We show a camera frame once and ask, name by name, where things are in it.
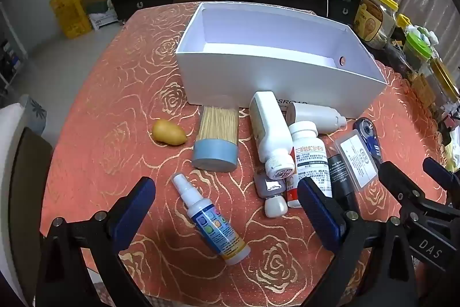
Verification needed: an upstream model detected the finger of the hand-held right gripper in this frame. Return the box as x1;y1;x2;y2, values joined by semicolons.
379;161;446;221
423;157;460;190

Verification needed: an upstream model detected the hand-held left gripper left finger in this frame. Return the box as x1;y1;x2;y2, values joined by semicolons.
34;177;157;307

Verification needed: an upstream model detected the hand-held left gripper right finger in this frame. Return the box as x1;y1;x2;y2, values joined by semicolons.
297;177;419;307

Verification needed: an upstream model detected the black cylindrical bottle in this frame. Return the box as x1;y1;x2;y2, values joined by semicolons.
327;154;357;211

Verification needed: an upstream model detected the white pill bottle red label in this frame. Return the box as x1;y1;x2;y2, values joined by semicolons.
285;121;333;209

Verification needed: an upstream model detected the yellow toy mango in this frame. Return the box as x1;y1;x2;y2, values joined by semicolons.
152;119;188;146

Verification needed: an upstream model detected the white spray bottle colourful label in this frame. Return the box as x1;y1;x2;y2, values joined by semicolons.
172;173;251;266

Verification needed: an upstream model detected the large white bottle tan label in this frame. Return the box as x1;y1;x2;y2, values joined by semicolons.
249;91;296;180

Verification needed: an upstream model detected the beige tube bottle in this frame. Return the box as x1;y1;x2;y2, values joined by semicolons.
285;102;348;134

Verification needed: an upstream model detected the toothpick jar with blue lid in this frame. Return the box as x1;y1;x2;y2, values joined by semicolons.
192;95;240;173

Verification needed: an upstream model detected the white cardboard box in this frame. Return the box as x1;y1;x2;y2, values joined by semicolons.
175;2;389;121

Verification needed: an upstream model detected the clear plastic case white label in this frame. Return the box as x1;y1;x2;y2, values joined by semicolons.
329;134;379;191

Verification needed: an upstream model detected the silver tube with white cap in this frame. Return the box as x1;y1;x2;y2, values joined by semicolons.
253;172;289;218

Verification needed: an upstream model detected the blue correction tape dispenser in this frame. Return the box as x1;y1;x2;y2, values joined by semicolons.
353;117;387;171

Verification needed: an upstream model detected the wide yellow lid jar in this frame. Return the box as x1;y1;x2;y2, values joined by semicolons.
427;58;460;104

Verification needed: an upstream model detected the red rose-pattern tablecloth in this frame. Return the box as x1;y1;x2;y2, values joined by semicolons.
40;1;450;307

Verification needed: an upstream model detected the chair with white backrest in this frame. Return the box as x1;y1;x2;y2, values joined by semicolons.
0;102;55;307

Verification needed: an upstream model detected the dark plastic bag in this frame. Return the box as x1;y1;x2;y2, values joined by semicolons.
383;37;434;79

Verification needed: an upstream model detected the green lid jar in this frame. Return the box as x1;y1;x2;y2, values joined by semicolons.
402;31;433;71

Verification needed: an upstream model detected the grey flower-pattern stool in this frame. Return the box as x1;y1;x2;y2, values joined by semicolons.
17;94;48;146

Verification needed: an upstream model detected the bag of white items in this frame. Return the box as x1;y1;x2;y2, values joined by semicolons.
406;24;440;46

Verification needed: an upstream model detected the large yellow lid jar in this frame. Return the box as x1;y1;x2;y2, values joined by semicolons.
353;0;399;50

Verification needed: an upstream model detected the white plastic basket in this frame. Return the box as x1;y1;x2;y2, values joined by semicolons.
89;11;120;31

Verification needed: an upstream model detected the white storage shelf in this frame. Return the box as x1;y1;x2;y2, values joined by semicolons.
0;35;27;86

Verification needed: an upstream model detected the stack of yellow plastic crates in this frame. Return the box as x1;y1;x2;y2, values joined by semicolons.
49;0;93;40

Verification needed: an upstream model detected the green cardboard box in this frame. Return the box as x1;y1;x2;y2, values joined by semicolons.
82;0;109;15

